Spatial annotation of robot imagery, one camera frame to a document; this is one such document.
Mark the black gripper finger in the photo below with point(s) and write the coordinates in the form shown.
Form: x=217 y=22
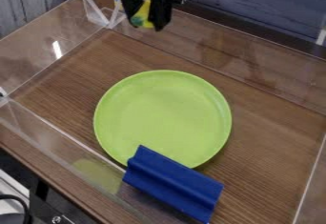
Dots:
x=160 y=13
x=134 y=12

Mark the yellow toy banana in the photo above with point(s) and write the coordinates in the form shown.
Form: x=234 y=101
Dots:
x=146 y=15

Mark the green round plate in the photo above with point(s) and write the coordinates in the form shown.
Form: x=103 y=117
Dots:
x=167 y=110

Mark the blue plastic block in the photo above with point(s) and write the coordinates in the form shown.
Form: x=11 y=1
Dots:
x=185 y=189

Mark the clear acrylic enclosure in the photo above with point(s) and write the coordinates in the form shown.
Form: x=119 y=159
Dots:
x=68 y=56

